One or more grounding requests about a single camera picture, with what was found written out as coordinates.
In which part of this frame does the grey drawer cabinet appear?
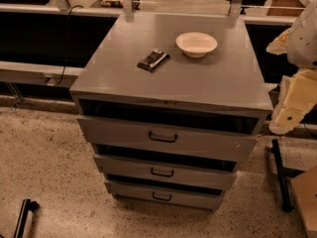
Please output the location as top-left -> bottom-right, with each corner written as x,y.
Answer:
70,12 -> 272,198

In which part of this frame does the black snack packet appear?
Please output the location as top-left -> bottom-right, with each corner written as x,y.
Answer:
137,50 -> 170,72

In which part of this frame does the white bowl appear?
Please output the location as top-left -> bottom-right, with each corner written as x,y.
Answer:
175,32 -> 218,59

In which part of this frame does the grey bottom drawer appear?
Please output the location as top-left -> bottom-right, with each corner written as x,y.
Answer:
105,179 -> 223,210

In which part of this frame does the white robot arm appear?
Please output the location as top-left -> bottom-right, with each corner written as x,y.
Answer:
266,0 -> 317,135

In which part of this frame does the grey middle drawer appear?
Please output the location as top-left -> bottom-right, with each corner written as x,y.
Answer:
94,155 -> 237,190

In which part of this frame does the black metal leg left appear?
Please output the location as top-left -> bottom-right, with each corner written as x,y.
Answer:
13,198 -> 40,238

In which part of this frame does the grey top drawer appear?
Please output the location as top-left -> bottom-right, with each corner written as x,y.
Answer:
77,115 -> 257,163

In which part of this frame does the wooden board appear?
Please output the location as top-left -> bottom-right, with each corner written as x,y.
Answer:
291,166 -> 317,238

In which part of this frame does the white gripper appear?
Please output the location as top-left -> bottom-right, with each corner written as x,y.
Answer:
268,69 -> 317,135

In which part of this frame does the black metal stand right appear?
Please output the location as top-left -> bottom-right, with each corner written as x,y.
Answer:
270,139 -> 303,212

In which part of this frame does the black cable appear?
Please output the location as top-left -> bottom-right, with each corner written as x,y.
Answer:
46,4 -> 85,87

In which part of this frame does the grey drawer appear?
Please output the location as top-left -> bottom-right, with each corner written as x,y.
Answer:
94,155 -> 237,190
105,179 -> 223,210
77,115 -> 257,163

